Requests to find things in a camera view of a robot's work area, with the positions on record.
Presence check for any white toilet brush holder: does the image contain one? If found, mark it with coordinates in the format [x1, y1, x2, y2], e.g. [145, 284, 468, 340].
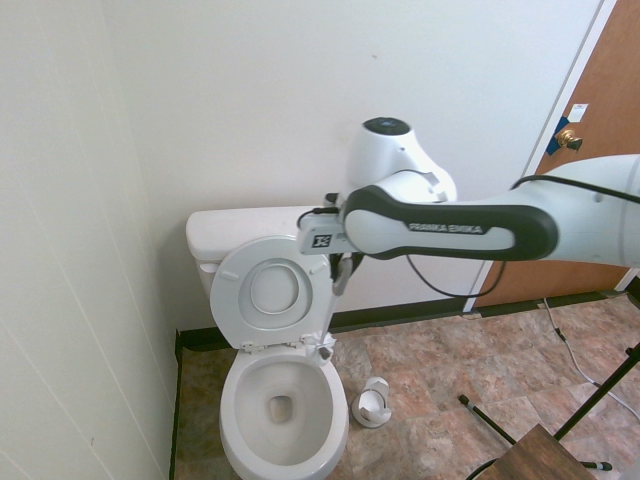
[353, 377, 393, 430]

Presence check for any white toilet tank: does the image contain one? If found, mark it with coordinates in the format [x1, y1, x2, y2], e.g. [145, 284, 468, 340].
[192, 244, 341, 307]

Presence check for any black floor cable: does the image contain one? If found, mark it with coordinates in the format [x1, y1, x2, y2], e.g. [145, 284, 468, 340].
[466, 456, 502, 480]

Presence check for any white floor cable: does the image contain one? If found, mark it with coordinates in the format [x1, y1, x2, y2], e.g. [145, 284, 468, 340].
[542, 297, 640, 422]

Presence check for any white door frame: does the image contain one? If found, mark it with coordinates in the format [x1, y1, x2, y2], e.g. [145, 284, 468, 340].
[469, 0, 621, 301]

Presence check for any brown wooden table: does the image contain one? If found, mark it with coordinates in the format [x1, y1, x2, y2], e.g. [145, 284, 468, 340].
[467, 423, 597, 480]

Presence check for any white toilet seat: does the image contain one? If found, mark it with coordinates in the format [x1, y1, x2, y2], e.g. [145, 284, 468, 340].
[209, 235, 341, 354]

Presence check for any white toilet tank lid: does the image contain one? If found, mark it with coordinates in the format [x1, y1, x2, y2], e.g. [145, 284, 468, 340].
[185, 205, 346, 262]

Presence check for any blue tape strip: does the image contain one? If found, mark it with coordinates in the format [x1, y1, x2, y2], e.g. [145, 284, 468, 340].
[546, 114, 574, 157]

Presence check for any brown wooden door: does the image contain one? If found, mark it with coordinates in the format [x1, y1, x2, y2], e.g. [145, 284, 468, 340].
[474, 0, 640, 308]

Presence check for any brass door knob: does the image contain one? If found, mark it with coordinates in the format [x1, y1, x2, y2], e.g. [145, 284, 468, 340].
[556, 127, 584, 154]

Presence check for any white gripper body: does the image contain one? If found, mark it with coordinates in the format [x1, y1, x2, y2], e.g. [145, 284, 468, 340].
[295, 218, 360, 258]

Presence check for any white toilet bowl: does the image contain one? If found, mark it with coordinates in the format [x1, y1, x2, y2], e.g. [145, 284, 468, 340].
[219, 342, 350, 480]

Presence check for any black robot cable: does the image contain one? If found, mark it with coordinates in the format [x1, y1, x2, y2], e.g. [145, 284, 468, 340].
[296, 172, 640, 301]

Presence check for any black baseboard beside toilet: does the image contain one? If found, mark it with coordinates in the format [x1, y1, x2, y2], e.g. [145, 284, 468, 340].
[168, 327, 184, 480]

